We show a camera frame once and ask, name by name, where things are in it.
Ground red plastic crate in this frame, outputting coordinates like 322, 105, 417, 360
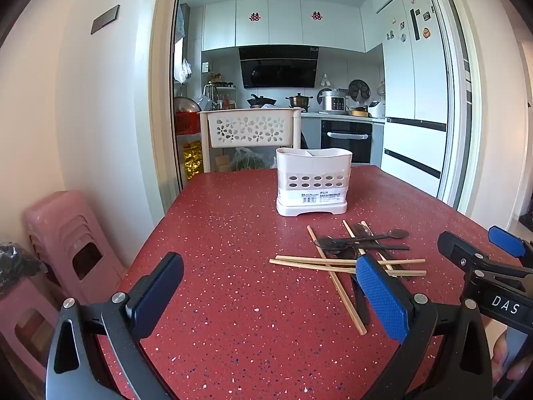
175, 112, 203, 136

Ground grey wall switch panel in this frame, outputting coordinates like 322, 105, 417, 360
91, 4, 121, 36

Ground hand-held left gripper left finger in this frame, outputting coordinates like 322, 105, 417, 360
45, 252, 185, 400

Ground white refrigerator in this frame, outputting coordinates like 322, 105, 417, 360
381, 0, 451, 199

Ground black wok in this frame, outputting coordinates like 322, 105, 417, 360
247, 94, 278, 109

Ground silver rice cooker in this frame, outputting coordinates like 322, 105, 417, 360
317, 87, 350, 114

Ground gold foil package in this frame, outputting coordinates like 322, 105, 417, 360
183, 142, 205, 181

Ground black range hood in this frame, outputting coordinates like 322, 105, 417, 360
239, 45, 321, 90

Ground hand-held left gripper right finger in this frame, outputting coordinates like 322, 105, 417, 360
356, 253, 505, 400

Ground wooden chopstick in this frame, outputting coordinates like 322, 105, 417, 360
342, 219, 413, 280
306, 225, 368, 336
269, 258, 427, 278
274, 254, 426, 264
360, 220, 394, 271

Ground metal basin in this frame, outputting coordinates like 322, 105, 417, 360
174, 97, 201, 114

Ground white plastic utensil holder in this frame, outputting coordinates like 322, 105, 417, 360
275, 147, 353, 218

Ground person's right hand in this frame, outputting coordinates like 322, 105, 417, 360
485, 317, 533, 386

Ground black built-in oven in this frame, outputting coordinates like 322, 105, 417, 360
320, 119, 374, 165

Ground black plastic bag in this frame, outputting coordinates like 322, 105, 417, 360
0, 242, 49, 297

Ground pink plastic stool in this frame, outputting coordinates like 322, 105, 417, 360
0, 277, 64, 386

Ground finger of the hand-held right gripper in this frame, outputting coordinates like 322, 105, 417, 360
437, 231, 533, 286
487, 225, 533, 259

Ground white spice rack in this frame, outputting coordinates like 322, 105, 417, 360
204, 82, 238, 111

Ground white flower-cutout basket cart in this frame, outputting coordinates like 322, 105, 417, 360
198, 107, 307, 174

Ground clear bag of greens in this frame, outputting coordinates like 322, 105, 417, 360
231, 148, 267, 172

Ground stack of pink plastic stools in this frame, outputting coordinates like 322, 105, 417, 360
23, 190, 131, 303

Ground white upper kitchen cabinets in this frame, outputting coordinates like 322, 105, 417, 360
202, 0, 367, 54

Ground round black compartment pan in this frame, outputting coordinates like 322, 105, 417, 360
348, 79, 371, 101

